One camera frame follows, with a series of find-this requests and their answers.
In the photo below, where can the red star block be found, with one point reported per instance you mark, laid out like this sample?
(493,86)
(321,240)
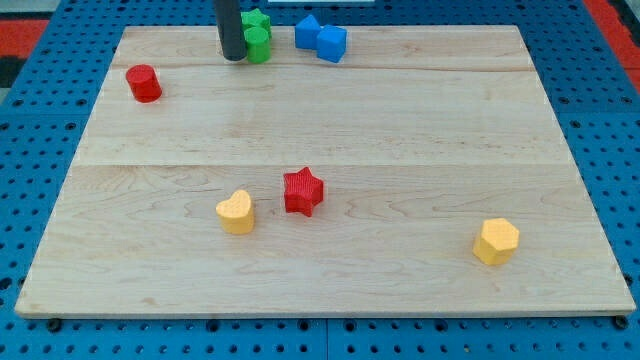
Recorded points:
(303,191)

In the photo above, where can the blue triangle block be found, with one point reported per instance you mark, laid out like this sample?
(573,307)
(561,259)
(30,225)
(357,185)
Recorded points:
(306,32)

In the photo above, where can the green star block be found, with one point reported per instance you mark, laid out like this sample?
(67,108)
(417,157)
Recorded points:
(255,23)

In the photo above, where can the yellow heart block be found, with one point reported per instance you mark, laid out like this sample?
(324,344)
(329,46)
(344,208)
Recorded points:
(236,214)

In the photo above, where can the wooden board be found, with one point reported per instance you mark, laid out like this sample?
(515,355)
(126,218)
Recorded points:
(420,133)

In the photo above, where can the blue cube block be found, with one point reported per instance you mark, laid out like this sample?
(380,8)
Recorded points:
(331,43)

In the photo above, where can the green cylinder block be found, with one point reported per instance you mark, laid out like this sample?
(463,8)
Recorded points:
(257,41)

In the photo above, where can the yellow hexagon block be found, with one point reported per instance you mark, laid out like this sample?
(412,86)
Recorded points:
(496,241)

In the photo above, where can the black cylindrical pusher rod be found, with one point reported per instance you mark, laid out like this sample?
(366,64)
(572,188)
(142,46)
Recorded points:
(230,29)

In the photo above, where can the red cylinder block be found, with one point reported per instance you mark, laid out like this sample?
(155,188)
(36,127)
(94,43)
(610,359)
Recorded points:
(143,83)

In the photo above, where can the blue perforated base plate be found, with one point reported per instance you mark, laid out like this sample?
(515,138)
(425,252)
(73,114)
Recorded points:
(50,100)

